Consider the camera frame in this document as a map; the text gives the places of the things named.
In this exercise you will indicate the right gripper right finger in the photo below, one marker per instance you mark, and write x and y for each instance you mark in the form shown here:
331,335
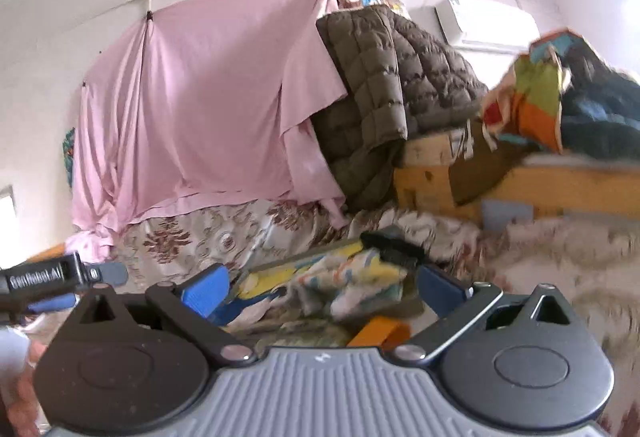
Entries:
458,308

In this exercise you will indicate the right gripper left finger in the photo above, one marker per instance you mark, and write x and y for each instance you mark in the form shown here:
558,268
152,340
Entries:
186,308

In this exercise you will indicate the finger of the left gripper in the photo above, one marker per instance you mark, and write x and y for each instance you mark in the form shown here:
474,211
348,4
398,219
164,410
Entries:
52,305

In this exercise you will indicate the striped pastel soft cloth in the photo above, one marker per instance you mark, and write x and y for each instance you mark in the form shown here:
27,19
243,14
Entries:
338,285

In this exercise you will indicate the person's left hand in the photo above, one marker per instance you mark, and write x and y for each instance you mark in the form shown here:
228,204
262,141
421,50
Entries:
17,387

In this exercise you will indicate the orange block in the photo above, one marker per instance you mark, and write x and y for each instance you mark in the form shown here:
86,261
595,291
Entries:
382,332

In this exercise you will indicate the grey tray with cartoon liner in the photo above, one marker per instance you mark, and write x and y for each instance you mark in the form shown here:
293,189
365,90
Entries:
261,313

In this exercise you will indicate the floral satin bed cover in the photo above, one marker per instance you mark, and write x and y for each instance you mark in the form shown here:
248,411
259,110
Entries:
594,261

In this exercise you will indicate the brown printed cloth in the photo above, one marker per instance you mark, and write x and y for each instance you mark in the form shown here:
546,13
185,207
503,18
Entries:
482,161

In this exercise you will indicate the pink hanging sheet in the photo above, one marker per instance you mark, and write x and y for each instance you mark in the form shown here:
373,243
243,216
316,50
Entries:
204,103

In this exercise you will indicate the olive quilted puffer jacket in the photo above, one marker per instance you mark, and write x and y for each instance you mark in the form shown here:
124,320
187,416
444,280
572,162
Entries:
401,82

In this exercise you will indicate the colourful patchwork blanket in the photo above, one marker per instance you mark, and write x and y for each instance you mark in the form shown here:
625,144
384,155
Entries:
562,96

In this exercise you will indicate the wooden bed frame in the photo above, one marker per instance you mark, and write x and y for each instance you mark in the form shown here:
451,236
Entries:
552,185

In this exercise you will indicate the white wall air conditioner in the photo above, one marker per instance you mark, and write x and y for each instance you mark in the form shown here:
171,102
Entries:
486,25

